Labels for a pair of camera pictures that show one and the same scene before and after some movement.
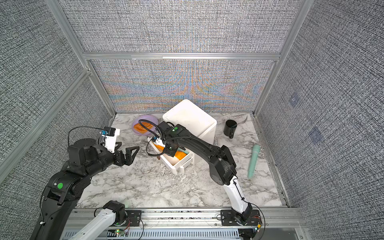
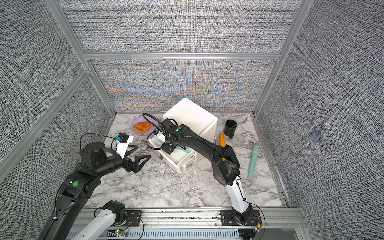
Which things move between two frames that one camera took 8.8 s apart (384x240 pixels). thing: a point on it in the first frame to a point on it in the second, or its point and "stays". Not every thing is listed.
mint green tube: (255, 151) stays
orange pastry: (147, 126) stays
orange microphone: (179, 154) to (222, 140)
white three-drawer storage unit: (188, 115) stays
